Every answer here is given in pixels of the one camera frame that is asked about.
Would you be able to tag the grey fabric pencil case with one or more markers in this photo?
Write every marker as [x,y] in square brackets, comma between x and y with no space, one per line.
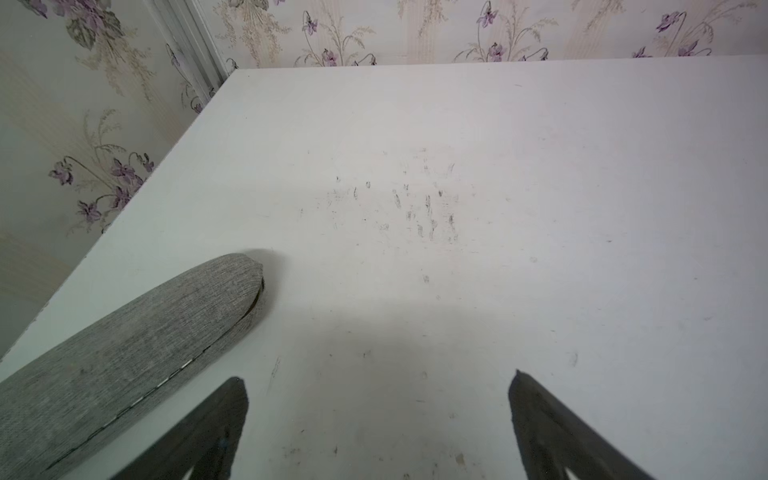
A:
[69,403]

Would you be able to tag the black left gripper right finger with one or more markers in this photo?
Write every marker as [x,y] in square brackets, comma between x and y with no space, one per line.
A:
[555,443]

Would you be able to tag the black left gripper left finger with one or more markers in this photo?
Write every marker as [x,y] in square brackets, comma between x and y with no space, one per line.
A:
[202,445]

